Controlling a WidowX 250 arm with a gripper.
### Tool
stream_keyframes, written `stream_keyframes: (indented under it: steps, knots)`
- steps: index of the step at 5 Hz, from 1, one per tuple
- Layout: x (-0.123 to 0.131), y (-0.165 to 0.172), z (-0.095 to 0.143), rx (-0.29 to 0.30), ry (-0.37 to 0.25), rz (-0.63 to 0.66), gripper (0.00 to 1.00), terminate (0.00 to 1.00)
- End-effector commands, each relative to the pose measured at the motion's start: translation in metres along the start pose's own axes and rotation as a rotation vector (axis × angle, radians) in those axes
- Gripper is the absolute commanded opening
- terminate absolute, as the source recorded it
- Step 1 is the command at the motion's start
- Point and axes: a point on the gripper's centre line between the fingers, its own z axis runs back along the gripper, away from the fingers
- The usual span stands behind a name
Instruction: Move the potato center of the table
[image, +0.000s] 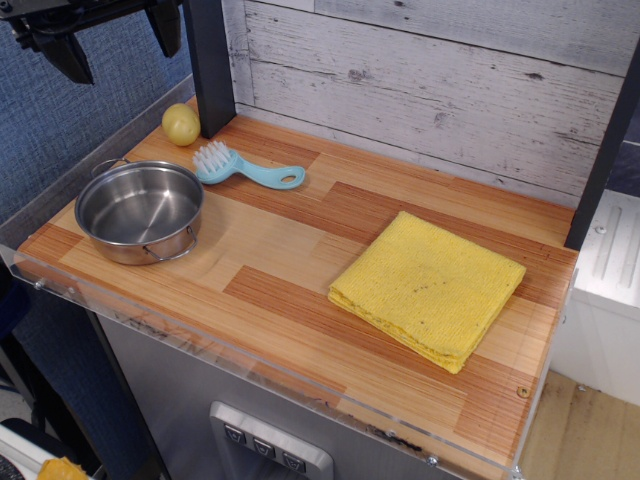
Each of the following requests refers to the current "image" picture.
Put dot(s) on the yellow object bottom left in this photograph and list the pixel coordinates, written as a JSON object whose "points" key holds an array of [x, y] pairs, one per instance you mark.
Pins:
{"points": [[61, 469]]}

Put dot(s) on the grey metal side rail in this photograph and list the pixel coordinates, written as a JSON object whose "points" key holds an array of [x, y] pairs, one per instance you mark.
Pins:
{"points": [[42, 207]]}

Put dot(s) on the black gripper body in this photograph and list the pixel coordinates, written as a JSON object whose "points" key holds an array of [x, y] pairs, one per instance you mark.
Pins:
{"points": [[60, 17]]}

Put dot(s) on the clear acrylic edge guard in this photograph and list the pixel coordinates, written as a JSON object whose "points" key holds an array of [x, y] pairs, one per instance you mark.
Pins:
{"points": [[291, 358]]}

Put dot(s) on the dark right upright post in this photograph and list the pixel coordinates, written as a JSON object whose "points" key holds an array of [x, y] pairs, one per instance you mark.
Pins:
{"points": [[604, 163]]}

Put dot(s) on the dark left upright post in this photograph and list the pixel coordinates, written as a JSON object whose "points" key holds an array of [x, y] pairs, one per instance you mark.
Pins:
{"points": [[210, 63]]}

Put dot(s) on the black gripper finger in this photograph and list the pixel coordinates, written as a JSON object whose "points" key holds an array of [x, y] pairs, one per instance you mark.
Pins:
{"points": [[165, 21], [65, 53]]}

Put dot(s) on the yellow potato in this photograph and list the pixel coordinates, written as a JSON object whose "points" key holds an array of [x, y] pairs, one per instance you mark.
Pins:
{"points": [[181, 124]]}

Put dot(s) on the silver dispenser button panel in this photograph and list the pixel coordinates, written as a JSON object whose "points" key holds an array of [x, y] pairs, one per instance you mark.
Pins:
{"points": [[254, 449]]}

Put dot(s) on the white ribbed side cabinet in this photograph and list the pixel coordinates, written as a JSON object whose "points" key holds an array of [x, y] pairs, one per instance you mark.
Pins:
{"points": [[597, 343]]}

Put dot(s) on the dark upright post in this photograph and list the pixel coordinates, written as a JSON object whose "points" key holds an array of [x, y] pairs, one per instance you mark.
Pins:
{"points": [[604, 163], [210, 63]]}

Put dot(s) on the folded yellow cloth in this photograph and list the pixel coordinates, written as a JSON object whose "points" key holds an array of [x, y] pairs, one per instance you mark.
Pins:
{"points": [[429, 289]]}

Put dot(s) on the stainless steel pot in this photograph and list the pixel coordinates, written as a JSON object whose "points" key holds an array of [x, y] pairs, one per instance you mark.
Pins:
{"points": [[142, 212]]}

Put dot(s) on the light blue scrub brush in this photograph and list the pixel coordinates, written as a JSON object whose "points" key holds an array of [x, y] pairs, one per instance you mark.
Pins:
{"points": [[216, 162]]}

